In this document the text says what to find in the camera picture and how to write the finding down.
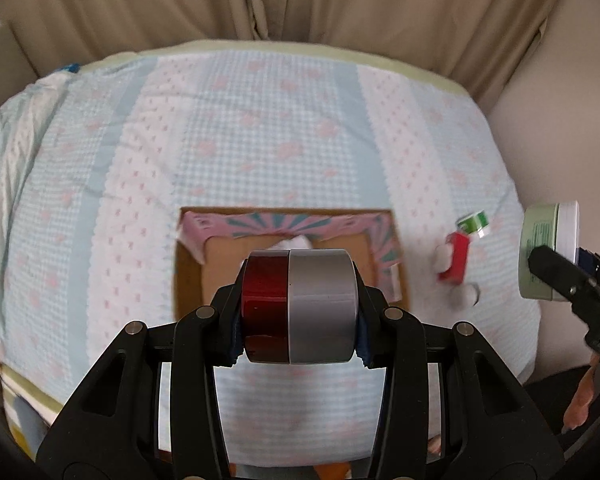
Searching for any green and white small tube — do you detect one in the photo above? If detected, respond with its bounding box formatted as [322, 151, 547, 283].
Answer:
[455, 211, 492, 239]

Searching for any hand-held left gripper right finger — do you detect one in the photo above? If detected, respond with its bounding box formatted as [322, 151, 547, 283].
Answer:
[352, 260, 566, 480]

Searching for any checkered blue pink blanket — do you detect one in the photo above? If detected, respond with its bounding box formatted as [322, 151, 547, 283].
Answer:
[0, 45, 542, 467]

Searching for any white object in box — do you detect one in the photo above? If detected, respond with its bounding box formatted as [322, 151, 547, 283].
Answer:
[269, 235, 315, 252]

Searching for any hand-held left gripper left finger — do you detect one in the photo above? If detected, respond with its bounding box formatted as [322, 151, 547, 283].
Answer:
[35, 256, 252, 480]

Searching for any cardboard box with pink flaps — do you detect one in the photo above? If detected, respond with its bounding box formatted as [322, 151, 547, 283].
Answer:
[172, 206, 411, 321]

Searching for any person's right hand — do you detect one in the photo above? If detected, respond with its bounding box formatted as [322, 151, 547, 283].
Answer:
[562, 352, 600, 430]

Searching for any white round cap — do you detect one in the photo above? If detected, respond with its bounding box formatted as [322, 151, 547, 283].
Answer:
[452, 282, 481, 309]

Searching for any pale green bed sheet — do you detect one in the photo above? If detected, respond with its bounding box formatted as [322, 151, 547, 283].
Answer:
[77, 39, 470, 97]

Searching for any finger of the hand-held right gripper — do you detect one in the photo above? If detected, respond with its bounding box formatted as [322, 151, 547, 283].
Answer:
[576, 246, 600, 281]
[527, 245, 598, 311]

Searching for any pale green jar white lid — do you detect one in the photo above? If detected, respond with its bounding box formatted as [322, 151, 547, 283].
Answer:
[517, 201, 580, 303]

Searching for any beige curtain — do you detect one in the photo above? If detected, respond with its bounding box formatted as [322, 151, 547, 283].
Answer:
[0, 0, 576, 101]

